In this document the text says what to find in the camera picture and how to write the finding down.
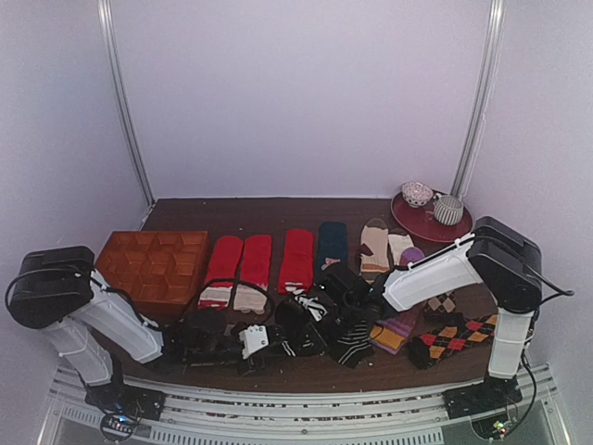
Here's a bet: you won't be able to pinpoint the right aluminium frame post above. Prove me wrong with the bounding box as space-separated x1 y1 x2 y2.
450 0 506 199

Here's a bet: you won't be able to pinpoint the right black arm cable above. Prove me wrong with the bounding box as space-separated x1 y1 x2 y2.
509 259 575 427

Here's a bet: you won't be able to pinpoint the brown argyle sock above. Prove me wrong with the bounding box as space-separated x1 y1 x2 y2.
423 291 457 322

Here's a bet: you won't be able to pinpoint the red sock white cuff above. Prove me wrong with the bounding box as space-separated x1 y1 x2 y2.
198 235 244 311

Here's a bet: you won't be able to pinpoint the dark green reindeer sock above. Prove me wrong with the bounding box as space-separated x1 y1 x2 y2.
314 222 348 277

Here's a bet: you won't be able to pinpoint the small cream sock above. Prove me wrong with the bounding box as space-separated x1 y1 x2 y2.
388 233 414 269

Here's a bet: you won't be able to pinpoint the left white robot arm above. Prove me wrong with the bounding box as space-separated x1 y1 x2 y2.
5 246 279 412

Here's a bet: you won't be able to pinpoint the patterned white bowl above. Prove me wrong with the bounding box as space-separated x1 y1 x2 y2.
401 181 434 208

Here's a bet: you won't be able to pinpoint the beige striped sock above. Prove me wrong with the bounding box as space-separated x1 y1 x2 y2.
360 218 391 284

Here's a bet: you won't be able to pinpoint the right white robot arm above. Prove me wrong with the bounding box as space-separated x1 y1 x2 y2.
276 217 543 410

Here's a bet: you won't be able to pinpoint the orange compartment organizer tray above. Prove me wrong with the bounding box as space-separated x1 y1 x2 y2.
96 231 210 322

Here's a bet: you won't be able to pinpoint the black sock white cuff stripes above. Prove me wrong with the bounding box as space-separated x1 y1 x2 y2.
274 297 325 357

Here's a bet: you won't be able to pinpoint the red folded sock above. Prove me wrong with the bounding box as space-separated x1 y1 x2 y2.
278 229 314 295

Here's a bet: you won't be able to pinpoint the purple magenta sock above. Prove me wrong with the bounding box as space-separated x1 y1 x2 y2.
370 247 424 355

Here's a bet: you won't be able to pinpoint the black thin striped sock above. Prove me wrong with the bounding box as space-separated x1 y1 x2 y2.
329 322 374 369

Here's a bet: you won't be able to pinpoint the red sock beige cuff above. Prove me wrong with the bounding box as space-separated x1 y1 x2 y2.
233 235 272 315

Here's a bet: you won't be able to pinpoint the red plate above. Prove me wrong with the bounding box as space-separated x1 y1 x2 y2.
391 193 473 244

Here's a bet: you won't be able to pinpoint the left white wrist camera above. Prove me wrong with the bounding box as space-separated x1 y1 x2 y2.
238 324 270 360

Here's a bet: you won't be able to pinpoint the striped grey cup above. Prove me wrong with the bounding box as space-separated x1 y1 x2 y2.
434 194 464 226

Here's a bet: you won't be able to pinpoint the black red argyle sock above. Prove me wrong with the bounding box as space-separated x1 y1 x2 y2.
406 312 498 370

